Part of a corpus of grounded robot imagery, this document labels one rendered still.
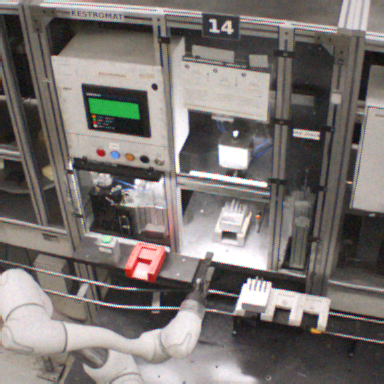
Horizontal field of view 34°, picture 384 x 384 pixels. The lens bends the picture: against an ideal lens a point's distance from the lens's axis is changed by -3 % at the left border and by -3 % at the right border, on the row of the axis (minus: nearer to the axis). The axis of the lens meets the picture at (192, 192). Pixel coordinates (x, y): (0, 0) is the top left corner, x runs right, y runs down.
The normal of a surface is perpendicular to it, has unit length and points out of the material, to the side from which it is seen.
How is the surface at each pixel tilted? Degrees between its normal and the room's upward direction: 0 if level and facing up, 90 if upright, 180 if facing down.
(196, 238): 0
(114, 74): 90
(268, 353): 0
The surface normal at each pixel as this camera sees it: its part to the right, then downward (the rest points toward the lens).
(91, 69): -0.28, 0.65
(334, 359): -0.04, -0.74
